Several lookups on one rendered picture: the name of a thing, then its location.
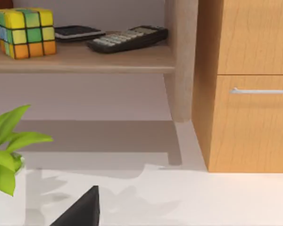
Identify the colourful puzzle cube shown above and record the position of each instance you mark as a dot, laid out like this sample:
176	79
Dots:
26	33

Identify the wooden cupboard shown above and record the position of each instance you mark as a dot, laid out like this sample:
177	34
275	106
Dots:
207	94

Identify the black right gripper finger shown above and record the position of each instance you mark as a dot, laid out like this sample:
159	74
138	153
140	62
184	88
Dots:
85	209

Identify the pale wooden open shelf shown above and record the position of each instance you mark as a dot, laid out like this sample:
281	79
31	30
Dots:
132	63

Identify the wooden drawer front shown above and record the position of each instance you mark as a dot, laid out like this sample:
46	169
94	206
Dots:
257	35
257	124

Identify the black calculator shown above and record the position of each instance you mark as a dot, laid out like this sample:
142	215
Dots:
127	39

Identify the white plant pot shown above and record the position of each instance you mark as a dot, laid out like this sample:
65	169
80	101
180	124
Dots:
4	207

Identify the green leafy plant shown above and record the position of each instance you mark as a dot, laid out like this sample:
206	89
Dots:
4	146

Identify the black smartphone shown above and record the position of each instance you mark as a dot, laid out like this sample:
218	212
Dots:
76	33

